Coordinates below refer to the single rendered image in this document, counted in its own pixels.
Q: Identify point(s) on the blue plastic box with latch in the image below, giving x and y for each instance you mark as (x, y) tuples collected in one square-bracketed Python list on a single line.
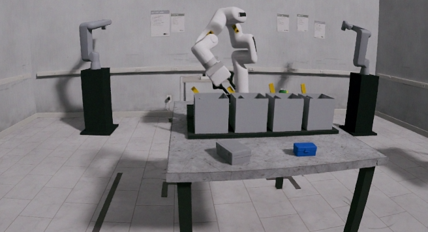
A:
[(304, 149)]

